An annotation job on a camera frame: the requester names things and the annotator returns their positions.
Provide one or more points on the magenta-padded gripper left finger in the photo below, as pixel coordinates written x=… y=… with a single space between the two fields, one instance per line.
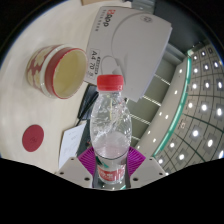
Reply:
x=74 y=170

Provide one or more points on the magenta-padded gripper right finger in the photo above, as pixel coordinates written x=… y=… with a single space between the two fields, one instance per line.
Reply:
x=147 y=170

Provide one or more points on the clear red-capped water bottle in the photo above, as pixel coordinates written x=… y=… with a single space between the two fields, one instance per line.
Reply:
x=110 y=150

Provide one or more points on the white printed paper sheets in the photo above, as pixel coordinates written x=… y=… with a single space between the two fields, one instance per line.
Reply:
x=70 y=143

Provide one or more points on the flat round red coaster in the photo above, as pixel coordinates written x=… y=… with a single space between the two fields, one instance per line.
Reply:
x=33 y=138

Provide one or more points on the round recessed ceiling lights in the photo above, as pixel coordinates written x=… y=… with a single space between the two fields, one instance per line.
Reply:
x=204 y=107

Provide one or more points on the red and cream patterned mug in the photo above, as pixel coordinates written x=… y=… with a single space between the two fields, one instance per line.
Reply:
x=66 y=73

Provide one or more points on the white paper ream box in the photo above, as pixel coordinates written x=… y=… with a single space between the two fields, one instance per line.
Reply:
x=133 y=40

